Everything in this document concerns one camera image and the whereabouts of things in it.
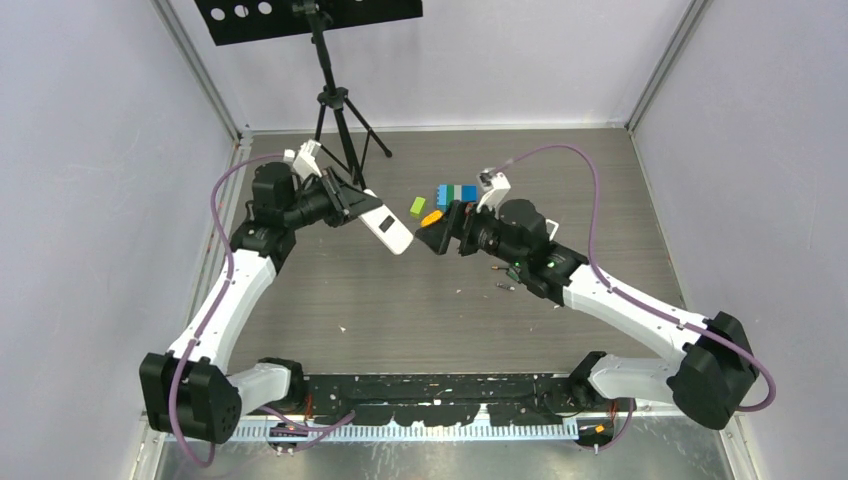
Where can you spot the green toy brick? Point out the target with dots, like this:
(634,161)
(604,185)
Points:
(417,207)

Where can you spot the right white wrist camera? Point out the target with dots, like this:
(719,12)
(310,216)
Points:
(494,186)

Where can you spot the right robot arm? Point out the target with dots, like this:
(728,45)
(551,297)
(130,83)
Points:
(703,366)

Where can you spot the white air conditioner remote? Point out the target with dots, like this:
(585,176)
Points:
(551,228)

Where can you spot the black tripod stand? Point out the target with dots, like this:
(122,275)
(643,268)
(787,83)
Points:
(336,98)

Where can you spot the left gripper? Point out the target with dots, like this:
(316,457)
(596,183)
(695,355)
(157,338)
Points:
(346,201)

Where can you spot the white remote with red keypad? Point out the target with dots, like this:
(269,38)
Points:
(386,226)

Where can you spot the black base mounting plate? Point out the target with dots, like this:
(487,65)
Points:
(435,400)

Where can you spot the black perforated plate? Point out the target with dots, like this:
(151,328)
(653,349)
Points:
(234,22)

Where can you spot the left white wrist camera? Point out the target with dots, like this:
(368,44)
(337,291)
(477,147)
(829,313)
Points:
(303,162)

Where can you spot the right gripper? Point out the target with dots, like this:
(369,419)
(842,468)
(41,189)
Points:
(438,236)

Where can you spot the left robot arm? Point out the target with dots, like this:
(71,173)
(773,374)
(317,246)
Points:
(189,389)

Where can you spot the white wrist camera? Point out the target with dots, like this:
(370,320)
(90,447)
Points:
(494,186)
(303,162)

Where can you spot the blue green toy block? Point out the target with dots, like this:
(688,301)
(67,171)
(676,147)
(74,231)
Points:
(447,193)

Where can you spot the orange toy brick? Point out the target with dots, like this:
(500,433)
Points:
(431,218)

